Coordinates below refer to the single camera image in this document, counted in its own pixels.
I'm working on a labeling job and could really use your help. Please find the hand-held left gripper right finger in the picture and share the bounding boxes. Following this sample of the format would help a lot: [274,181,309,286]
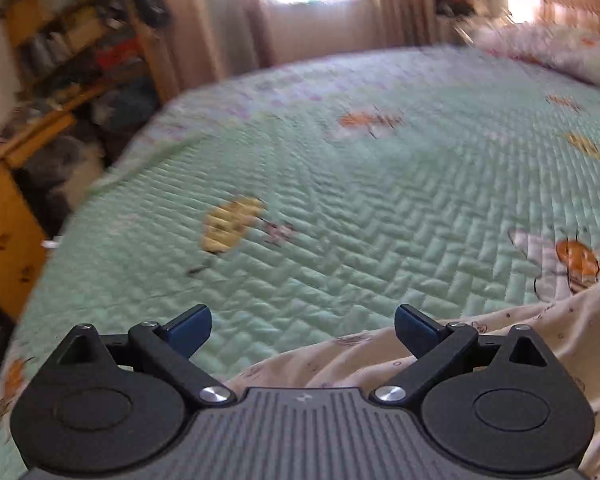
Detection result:
[371,304,551,406]

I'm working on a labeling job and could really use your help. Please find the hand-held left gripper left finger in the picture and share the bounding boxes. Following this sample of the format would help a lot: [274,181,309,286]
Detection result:
[55,304,237,406]

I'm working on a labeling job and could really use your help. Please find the cream printed pants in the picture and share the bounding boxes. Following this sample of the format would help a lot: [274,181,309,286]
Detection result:
[227,225,600,480]

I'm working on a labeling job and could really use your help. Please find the green quilted bee bedspread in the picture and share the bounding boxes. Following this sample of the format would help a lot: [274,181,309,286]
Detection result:
[0,45,600,441]

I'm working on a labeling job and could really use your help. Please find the wooden desk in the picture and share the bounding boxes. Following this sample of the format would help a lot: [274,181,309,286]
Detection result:
[0,82,111,321]

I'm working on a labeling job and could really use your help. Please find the floral pillow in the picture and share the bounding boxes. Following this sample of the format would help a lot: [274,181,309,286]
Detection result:
[472,22,600,98]

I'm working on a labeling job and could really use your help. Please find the pink curtain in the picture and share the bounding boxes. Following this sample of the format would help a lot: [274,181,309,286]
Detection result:
[375,0,441,48]
[145,0,277,93]

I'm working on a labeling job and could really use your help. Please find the wooden bookshelf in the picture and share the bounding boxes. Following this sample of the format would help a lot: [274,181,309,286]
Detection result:
[0,0,181,106]

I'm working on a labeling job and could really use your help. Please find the dark hanging bag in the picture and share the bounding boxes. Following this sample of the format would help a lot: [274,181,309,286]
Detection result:
[130,0,172,29]

